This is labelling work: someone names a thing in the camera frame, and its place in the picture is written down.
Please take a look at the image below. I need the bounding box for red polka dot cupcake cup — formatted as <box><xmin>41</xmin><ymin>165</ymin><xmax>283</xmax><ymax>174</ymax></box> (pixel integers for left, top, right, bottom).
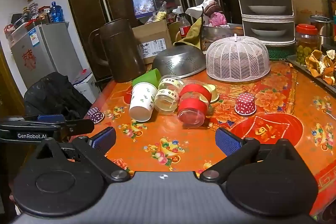
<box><xmin>235</xmin><ymin>92</ymin><xmax>257</xmax><ymax>116</ymax></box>

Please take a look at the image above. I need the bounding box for white mesh food cover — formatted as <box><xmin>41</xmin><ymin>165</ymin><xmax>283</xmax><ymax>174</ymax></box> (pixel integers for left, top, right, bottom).
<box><xmin>206</xmin><ymin>35</ymin><xmax>270</xmax><ymax>83</ymax></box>

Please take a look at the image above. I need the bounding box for purple polka dot cupcake cup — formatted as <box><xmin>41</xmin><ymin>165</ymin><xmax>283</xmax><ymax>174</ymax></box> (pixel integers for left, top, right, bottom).
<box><xmin>87</xmin><ymin>107</ymin><xmax>105</xmax><ymax>124</ymax></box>

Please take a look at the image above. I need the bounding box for black bag on chair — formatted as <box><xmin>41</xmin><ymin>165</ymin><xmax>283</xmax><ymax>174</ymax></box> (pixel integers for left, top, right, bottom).
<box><xmin>23</xmin><ymin>72</ymin><xmax>92</xmax><ymax>121</ymax></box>

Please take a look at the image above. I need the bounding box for steel pot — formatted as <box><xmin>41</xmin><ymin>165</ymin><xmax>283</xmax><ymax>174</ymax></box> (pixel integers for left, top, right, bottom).
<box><xmin>310</xmin><ymin>15</ymin><xmax>334</xmax><ymax>49</ymax></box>

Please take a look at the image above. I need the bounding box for tray of dried orange peels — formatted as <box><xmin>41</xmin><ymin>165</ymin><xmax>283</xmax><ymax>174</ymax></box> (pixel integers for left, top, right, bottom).
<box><xmin>286</xmin><ymin>46</ymin><xmax>335</xmax><ymax>96</ymax></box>

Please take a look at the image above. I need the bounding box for white paper cup with leaves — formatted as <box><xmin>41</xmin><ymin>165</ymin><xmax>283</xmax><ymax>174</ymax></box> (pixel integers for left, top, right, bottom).
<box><xmin>129</xmin><ymin>82</ymin><xmax>158</xmax><ymax>122</ymax></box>

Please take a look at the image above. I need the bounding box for pickle jar red lid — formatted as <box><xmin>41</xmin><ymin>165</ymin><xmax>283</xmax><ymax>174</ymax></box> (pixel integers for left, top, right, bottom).
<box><xmin>295</xmin><ymin>23</ymin><xmax>319</xmax><ymax>65</ymax></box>

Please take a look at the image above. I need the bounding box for cardboard box with label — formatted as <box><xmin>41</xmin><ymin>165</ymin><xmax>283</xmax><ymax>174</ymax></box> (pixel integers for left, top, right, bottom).
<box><xmin>133</xmin><ymin>19</ymin><xmax>172</xmax><ymax>65</ymax></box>

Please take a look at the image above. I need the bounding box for white tiered dish rack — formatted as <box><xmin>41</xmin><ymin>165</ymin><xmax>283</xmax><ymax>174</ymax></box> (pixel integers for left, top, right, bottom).
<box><xmin>239</xmin><ymin>0</ymin><xmax>295</xmax><ymax>47</ymax></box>

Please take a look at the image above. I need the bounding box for olive green cloth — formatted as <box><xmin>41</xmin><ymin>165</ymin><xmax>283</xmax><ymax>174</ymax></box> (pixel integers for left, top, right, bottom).
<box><xmin>173</xmin><ymin>17</ymin><xmax>203</xmax><ymax>49</ymax></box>

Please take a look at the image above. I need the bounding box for soda bottle red label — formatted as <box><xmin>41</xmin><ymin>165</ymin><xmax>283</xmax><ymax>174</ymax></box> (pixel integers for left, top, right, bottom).
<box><xmin>179</xmin><ymin>13</ymin><xmax>191</xmax><ymax>38</ymax></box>

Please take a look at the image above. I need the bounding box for pink knit hat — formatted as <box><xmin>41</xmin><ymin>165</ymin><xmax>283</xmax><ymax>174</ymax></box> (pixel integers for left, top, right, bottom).
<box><xmin>203</xmin><ymin>0</ymin><xmax>227</xmax><ymax>27</ymax></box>

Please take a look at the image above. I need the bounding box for gold jar lid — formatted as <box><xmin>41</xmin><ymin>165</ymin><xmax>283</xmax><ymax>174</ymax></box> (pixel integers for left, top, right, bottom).
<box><xmin>203</xmin><ymin>84</ymin><xmax>219</xmax><ymax>103</ymax></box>

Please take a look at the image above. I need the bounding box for grey small refrigerator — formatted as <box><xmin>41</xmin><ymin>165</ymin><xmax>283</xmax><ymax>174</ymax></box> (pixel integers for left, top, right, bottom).
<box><xmin>10</xmin><ymin>22</ymin><xmax>84</xmax><ymax>88</ymax></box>

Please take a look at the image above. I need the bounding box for clear glass jar yellow label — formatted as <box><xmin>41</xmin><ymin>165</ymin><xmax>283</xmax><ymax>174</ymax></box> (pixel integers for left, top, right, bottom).
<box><xmin>154</xmin><ymin>75</ymin><xmax>184</xmax><ymax>115</ymax></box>

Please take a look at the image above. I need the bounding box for steel colander bowl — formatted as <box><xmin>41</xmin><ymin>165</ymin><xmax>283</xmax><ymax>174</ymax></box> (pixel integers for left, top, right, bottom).
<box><xmin>152</xmin><ymin>45</ymin><xmax>206</xmax><ymax>79</ymax></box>

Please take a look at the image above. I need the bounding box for blue water bottle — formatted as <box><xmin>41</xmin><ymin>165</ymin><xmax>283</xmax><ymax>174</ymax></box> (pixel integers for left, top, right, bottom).
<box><xmin>50</xmin><ymin>2</ymin><xmax>65</xmax><ymax>23</ymax></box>

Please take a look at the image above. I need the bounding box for green plastic cup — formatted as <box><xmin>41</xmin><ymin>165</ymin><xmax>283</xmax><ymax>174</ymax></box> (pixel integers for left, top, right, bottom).
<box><xmin>132</xmin><ymin>68</ymin><xmax>162</xmax><ymax>88</ymax></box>

